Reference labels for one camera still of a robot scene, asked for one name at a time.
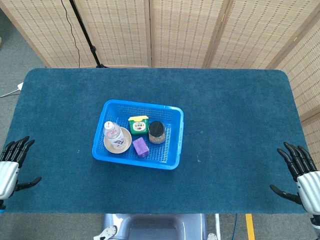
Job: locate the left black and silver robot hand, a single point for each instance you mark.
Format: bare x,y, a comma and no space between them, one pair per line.
8,175

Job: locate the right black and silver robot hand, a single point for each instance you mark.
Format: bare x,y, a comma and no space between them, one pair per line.
310,190

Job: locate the clear water bottle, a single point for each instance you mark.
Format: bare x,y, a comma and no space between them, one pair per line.
113,133

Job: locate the beige bowl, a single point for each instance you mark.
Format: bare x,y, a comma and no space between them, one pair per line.
126,142

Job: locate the purple box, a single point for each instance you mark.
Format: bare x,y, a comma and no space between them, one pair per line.
140,147

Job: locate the green yellow-lidded box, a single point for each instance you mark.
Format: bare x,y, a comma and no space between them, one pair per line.
139,126

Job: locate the black-lidded jar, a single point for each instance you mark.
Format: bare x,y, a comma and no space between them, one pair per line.
156,131

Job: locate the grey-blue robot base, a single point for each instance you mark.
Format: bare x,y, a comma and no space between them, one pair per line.
155,227

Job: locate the yellow floor tape strip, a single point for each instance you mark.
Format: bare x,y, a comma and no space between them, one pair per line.
250,227

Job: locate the white floor strip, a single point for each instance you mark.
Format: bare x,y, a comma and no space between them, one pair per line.
218,225

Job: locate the dark blue table mat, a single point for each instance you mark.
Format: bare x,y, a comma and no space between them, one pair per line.
225,125

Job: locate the blue plastic perforated basket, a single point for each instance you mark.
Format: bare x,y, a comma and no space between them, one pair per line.
162,155

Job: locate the black tripod stand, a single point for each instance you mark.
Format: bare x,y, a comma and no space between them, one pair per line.
86,35

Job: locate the bamboo folding screen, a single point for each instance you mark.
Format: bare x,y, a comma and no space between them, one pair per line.
187,32

